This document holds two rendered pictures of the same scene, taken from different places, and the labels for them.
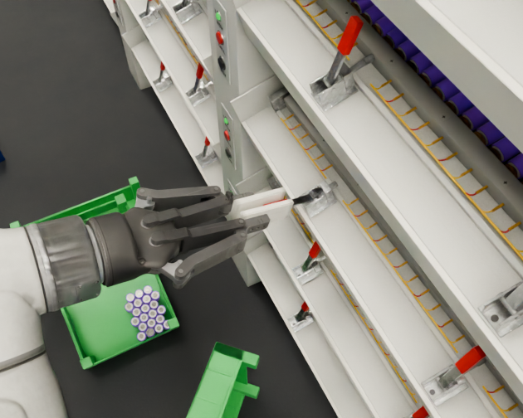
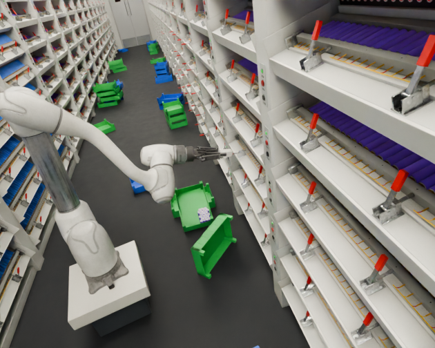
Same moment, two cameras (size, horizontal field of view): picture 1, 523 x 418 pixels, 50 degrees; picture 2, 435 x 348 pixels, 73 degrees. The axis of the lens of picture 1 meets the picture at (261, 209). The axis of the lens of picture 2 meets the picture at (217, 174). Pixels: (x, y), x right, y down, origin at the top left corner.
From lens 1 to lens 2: 0.95 m
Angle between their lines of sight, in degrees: 27
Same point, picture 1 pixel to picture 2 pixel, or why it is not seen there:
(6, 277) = (168, 149)
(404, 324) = (254, 173)
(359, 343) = (255, 199)
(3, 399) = (163, 168)
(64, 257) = (179, 149)
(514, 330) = (255, 146)
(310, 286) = (245, 188)
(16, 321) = (168, 157)
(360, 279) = (247, 167)
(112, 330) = (193, 221)
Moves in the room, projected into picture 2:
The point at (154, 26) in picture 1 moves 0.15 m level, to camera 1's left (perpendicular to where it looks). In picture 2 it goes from (217, 137) to (198, 137)
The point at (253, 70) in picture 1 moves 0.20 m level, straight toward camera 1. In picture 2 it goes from (230, 128) to (222, 146)
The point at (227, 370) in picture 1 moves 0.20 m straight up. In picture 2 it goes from (222, 218) to (217, 190)
